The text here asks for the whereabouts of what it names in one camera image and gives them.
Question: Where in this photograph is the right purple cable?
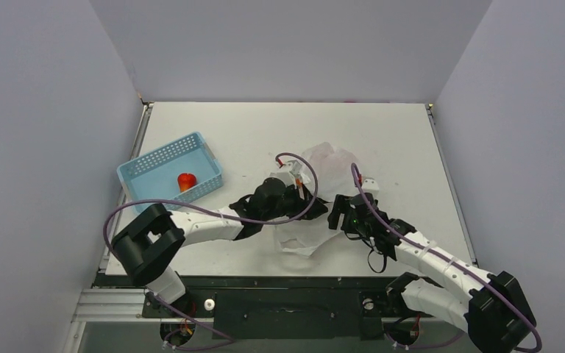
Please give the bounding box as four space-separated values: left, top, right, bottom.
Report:
350 163 543 353

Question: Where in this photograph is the red fake fruit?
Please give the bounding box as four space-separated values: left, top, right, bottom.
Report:
177 173 198 193

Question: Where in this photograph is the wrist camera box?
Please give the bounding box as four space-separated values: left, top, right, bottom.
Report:
358 176 380 199
269 159 304 187

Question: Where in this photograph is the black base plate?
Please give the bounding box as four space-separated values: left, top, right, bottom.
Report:
142 274 452 341

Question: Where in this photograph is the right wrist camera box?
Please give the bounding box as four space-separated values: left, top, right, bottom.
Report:
358 176 380 199

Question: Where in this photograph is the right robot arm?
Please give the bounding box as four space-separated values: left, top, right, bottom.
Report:
328 193 539 352

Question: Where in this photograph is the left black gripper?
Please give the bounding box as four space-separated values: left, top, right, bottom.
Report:
262 182 327 223

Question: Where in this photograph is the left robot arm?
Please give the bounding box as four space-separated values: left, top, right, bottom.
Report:
109 177 328 316

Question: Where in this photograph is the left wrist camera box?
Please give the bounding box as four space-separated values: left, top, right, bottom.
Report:
269 159 304 187

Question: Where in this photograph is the white plastic bag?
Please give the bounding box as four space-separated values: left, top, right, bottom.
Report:
273 142 359 257

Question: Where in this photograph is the blue plastic basket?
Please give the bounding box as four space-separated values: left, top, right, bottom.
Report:
116 132 224 203

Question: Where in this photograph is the aluminium frame rail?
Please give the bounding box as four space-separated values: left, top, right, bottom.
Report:
71 289 166 324

